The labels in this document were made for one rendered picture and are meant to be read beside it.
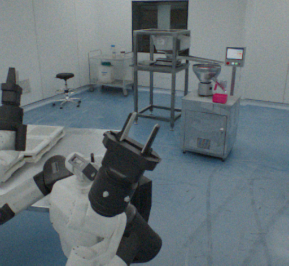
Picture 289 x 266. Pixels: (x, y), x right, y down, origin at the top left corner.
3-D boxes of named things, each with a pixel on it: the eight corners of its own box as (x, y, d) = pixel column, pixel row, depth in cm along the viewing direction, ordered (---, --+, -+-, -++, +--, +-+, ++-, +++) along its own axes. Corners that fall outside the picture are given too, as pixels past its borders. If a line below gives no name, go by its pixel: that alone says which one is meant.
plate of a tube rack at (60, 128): (20, 138, 228) (19, 136, 227) (35, 127, 251) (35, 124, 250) (51, 141, 224) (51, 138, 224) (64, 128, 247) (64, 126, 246)
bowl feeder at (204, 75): (187, 96, 400) (188, 66, 387) (196, 89, 430) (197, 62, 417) (224, 101, 379) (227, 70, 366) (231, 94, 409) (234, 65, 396)
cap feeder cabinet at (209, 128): (178, 154, 414) (180, 98, 388) (192, 138, 461) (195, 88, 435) (226, 164, 387) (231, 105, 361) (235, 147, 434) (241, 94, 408)
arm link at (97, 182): (153, 169, 57) (128, 218, 61) (166, 153, 66) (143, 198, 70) (96, 136, 59) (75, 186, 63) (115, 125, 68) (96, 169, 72)
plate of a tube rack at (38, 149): (0, 153, 205) (-1, 150, 204) (20, 138, 228) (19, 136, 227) (34, 156, 201) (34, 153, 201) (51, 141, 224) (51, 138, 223)
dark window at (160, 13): (132, 52, 721) (131, 0, 683) (132, 51, 722) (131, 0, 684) (185, 55, 663) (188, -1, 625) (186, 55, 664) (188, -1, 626)
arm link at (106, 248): (90, 206, 66) (67, 266, 65) (129, 218, 67) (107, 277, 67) (88, 198, 72) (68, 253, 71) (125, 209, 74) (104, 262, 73)
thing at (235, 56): (221, 95, 402) (225, 46, 380) (223, 93, 410) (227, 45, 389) (239, 97, 392) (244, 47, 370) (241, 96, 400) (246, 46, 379)
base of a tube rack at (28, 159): (1, 160, 207) (0, 156, 206) (20, 145, 229) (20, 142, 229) (35, 163, 203) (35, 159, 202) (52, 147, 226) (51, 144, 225)
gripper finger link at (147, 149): (157, 122, 62) (145, 148, 64) (153, 126, 59) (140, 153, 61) (165, 126, 62) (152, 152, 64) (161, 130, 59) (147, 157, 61)
